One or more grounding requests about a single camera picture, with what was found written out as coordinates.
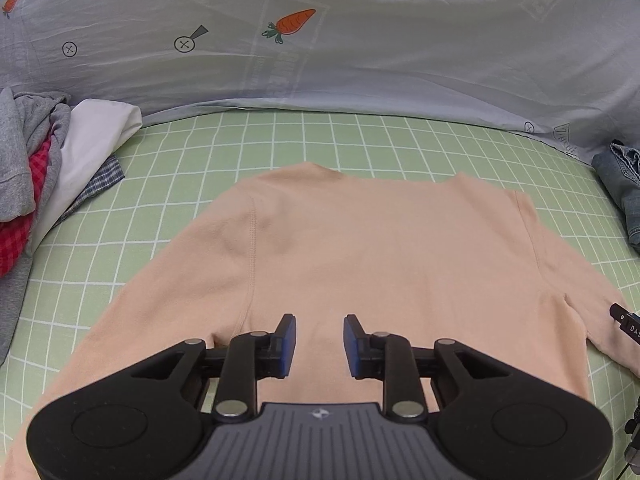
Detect pile of clothes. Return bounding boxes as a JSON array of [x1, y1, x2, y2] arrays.
[[0, 87, 72, 366]]

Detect beige long-sleeved shirt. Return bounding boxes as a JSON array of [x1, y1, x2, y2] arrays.
[[10, 162, 640, 480]]

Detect grey carrot-print blanket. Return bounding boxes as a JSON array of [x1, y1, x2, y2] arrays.
[[0, 0, 640, 166]]

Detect white cloth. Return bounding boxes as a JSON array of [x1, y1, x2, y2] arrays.
[[22, 99, 143, 256]]

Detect black cable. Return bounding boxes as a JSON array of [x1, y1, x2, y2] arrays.
[[620, 395, 640, 480]]

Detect blue plaid cloth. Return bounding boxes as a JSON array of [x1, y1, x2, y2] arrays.
[[55, 154, 126, 226]]

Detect blue denim jeans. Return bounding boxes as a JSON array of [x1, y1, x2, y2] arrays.
[[592, 140, 640, 256]]

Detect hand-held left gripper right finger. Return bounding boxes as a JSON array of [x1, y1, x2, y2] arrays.
[[344, 313, 511, 421]]

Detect red checked cloth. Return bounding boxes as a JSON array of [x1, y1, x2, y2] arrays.
[[0, 135, 55, 277]]

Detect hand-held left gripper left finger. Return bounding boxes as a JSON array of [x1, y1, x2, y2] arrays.
[[127, 313, 297, 421]]

